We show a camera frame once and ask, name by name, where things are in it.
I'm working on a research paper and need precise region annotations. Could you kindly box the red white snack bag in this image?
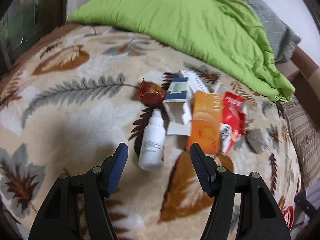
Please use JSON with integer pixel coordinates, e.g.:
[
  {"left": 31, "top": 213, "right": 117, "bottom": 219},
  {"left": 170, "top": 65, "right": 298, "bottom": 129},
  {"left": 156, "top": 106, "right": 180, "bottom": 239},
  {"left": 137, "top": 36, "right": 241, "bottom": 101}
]
[{"left": 220, "top": 92, "right": 246, "bottom": 154}]

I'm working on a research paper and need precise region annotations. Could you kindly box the orange medicine box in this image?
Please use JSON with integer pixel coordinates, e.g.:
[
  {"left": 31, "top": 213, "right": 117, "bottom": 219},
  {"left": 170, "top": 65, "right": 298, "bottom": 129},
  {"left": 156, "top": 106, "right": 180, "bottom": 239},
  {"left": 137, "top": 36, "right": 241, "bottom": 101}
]
[{"left": 187, "top": 91, "right": 223, "bottom": 154}]

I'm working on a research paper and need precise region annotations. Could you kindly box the white plastic bottle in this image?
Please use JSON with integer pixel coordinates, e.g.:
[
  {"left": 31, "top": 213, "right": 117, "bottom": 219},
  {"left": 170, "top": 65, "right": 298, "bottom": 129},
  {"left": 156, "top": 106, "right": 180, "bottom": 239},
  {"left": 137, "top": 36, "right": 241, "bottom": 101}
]
[{"left": 138, "top": 109, "right": 166, "bottom": 172}]

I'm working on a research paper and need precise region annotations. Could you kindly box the blue white box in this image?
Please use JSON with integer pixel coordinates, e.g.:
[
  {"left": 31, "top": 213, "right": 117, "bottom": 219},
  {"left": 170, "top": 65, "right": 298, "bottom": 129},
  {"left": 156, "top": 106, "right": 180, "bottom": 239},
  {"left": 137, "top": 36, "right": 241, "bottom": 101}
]
[{"left": 163, "top": 77, "right": 192, "bottom": 137}]

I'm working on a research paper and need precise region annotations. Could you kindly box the dark red candy wrapper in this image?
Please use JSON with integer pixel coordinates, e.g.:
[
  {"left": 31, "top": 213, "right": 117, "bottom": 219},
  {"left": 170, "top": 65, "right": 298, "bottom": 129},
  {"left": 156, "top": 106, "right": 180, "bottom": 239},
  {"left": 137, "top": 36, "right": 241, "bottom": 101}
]
[{"left": 137, "top": 80, "right": 167, "bottom": 108}]

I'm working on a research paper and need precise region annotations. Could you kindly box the red plastic basket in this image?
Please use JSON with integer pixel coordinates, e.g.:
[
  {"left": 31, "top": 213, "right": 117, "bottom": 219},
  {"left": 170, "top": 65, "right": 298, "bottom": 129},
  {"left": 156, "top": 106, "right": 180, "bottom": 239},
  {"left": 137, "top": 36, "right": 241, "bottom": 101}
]
[{"left": 282, "top": 205, "right": 294, "bottom": 231}]

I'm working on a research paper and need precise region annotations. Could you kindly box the brown striped pillow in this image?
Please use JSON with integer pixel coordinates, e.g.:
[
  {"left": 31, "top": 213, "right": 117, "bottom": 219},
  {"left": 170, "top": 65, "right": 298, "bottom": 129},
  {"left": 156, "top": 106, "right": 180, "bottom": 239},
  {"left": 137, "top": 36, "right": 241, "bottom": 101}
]
[{"left": 277, "top": 96, "right": 319, "bottom": 187}]

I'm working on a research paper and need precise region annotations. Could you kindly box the leaf pattern bed blanket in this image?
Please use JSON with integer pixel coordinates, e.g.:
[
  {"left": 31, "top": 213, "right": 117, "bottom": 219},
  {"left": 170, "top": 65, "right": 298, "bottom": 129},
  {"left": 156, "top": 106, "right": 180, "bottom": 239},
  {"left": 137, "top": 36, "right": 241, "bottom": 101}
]
[{"left": 1, "top": 24, "right": 301, "bottom": 239}]

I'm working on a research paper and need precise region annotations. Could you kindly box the brown beige headboard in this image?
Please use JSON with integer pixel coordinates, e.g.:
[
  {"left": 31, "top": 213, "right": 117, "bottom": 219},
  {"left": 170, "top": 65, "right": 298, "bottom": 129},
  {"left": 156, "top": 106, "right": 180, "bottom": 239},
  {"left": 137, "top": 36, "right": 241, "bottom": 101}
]
[{"left": 276, "top": 46, "right": 319, "bottom": 128}]

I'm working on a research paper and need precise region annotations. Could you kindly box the white medicine box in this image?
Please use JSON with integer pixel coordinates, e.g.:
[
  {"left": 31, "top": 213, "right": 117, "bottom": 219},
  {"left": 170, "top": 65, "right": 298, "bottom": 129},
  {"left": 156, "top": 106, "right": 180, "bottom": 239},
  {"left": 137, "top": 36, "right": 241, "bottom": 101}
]
[{"left": 178, "top": 70, "right": 209, "bottom": 94}]

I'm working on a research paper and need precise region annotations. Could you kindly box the grey quilted pillow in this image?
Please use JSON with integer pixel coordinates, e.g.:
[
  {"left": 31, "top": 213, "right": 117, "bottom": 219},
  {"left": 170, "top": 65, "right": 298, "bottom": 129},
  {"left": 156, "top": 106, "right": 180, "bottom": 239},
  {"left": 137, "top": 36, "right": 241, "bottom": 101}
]
[{"left": 244, "top": 0, "right": 301, "bottom": 63}]

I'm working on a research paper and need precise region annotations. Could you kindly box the green quilt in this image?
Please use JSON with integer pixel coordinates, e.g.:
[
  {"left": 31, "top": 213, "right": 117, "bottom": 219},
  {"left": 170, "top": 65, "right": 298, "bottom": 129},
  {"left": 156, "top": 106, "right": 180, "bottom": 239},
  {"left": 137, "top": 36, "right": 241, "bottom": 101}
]
[{"left": 67, "top": 0, "right": 295, "bottom": 102}]

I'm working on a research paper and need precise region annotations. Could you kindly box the wooden glass door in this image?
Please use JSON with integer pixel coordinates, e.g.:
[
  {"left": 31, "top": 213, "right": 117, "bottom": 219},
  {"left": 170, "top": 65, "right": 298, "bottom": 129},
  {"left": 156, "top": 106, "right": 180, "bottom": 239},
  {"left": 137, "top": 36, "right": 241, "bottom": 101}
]
[{"left": 1, "top": 0, "right": 67, "bottom": 74}]

